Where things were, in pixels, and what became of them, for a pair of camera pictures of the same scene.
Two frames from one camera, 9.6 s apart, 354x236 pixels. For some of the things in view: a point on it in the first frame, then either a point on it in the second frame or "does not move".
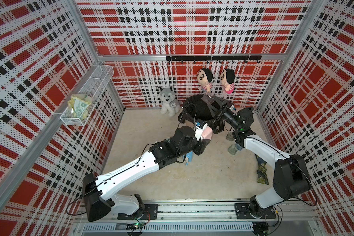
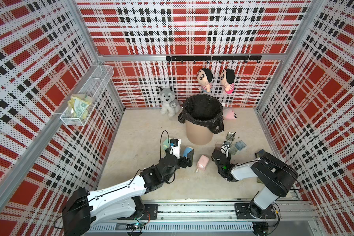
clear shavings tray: (230, 136) does not move
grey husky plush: (170, 104) does not move
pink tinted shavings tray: (208, 98) → (218, 146)
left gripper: (201, 146) → (184, 163)
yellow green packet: (78, 105) does not move
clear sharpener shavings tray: (232, 149) does not move
